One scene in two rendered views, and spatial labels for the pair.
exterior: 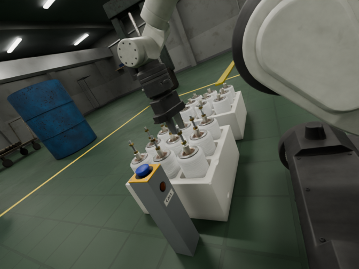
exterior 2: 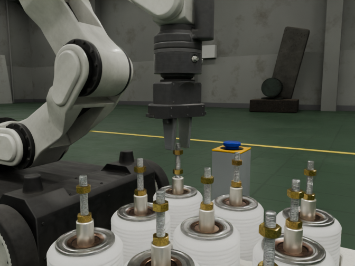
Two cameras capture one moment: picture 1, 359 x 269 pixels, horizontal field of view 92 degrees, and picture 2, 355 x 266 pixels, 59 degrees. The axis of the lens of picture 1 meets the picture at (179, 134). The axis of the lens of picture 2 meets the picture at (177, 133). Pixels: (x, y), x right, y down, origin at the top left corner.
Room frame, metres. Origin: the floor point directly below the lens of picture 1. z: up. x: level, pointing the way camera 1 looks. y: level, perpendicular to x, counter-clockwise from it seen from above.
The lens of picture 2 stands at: (1.12, -0.04, 0.45)
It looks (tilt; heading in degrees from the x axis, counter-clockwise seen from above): 8 degrees down; 177
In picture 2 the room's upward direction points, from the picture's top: straight up
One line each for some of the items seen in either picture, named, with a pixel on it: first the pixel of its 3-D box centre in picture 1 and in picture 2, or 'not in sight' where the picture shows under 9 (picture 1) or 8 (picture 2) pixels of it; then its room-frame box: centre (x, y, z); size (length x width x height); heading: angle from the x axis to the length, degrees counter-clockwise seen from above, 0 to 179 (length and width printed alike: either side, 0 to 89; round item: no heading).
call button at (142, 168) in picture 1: (143, 171); (231, 145); (0.41, 0.13, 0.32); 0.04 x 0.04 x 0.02
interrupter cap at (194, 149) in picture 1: (188, 152); (177, 191); (0.53, 0.00, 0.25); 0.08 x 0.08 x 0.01
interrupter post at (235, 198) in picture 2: (160, 152); (235, 196); (0.60, 0.10, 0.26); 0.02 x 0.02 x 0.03
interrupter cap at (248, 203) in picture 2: (161, 155); (235, 202); (0.60, 0.10, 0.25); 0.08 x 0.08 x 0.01
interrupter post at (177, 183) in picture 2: (187, 149); (177, 185); (0.53, 0.00, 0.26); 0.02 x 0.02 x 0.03
